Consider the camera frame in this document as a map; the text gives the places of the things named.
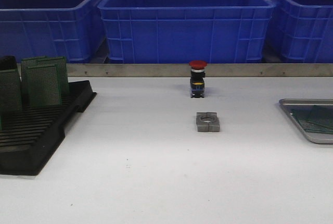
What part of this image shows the green perforated circuit board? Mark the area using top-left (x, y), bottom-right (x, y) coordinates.
top-left (291, 109), bottom-right (332, 134)
top-left (21, 56), bottom-right (47, 80)
top-left (306, 105), bottom-right (332, 129)
top-left (1, 69), bottom-right (22, 113)
top-left (27, 64), bottom-right (62, 108)
top-left (37, 56), bottom-right (70, 96)

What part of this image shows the black slotted board rack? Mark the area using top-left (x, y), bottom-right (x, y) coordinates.
top-left (1, 56), bottom-right (96, 176)

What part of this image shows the silver metal tray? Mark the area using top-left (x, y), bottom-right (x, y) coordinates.
top-left (279, 99), bottom-right (332, 144)

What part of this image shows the red emergency stop button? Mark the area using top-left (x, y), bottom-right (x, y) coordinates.
top-left (189, 60), bottom-right (207, 98)

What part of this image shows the grey split clamp block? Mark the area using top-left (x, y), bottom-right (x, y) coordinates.
top-left (196, 112), bottom-right (221, 132)

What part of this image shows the blue plastic bin centre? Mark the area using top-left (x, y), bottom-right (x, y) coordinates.
top-left (98, 0), bottom-right (275, 64)

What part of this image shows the blue plastic bin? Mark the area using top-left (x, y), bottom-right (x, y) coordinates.
top-left (98, 0), bottom-right (275, 64)
top-left (266, 0), bottom-right (332, 63)
top-left (1, 0), bottom-right (105, 63)

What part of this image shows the blue plastic bin left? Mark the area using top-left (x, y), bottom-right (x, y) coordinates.
top-left (1, 0), bottom-right (105, 63)

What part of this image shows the blue plastic bin right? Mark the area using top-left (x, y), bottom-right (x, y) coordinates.
top-left (266, 0), bottom-right (332, 63)

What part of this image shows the metal rail strip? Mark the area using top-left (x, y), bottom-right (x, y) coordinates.
top-left (67, 64), bottom-right (332, 78)

